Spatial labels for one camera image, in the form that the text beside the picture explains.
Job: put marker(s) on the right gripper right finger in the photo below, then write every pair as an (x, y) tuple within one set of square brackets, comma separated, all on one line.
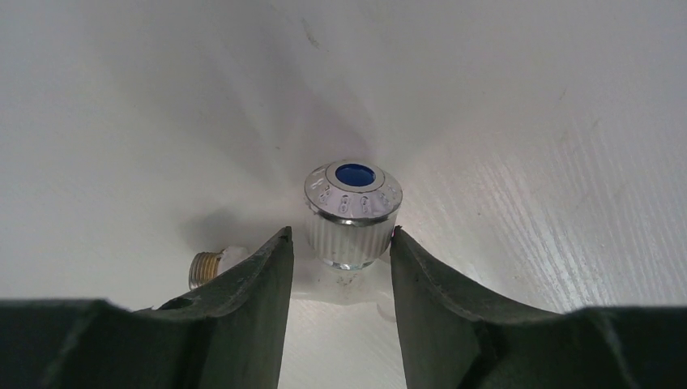
[(456, 333)]

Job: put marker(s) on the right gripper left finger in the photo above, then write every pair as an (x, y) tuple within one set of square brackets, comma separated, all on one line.
[(228, 333)]

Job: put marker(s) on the white plastic water faucet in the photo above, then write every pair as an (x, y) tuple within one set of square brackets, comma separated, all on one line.
[(342, 217)]

